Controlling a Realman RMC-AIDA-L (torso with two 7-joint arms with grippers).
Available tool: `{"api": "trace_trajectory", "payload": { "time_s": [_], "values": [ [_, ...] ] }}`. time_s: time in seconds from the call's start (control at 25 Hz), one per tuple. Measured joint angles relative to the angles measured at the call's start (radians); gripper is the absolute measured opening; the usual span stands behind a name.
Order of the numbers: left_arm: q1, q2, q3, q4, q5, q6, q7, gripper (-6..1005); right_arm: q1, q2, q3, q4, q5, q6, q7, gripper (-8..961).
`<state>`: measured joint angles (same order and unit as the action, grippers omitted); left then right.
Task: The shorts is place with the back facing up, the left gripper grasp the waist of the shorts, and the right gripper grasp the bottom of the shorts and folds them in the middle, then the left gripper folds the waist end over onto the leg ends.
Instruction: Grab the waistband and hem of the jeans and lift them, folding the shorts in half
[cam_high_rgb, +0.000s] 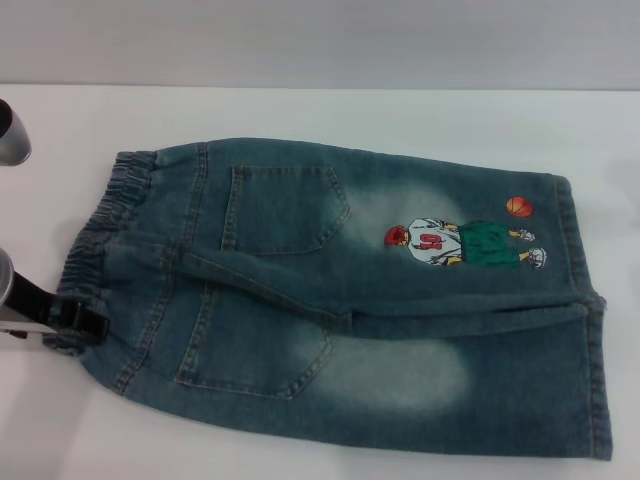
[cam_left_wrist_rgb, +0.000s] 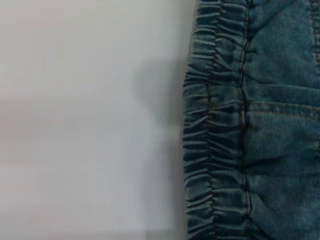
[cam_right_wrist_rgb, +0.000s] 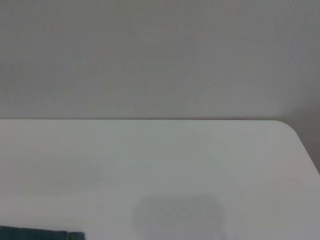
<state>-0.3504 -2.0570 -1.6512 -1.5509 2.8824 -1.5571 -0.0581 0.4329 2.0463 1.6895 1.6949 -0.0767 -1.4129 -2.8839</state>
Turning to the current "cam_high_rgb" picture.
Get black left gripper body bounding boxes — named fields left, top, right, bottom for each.
left=0, top=269, right=76, bottom=342

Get blue denim shorts with print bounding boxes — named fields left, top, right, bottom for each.
left=43, top=135, right=614, bottom=446

